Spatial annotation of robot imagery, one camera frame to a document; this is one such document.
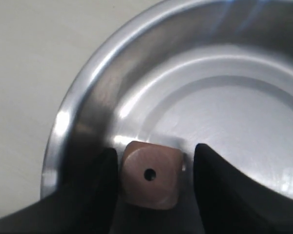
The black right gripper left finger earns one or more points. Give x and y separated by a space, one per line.
85 205

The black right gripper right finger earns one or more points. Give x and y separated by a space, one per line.
230 202

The wooden die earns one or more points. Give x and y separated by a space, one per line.
150 175

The stainless steel round bowl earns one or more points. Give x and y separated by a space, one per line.
184 72

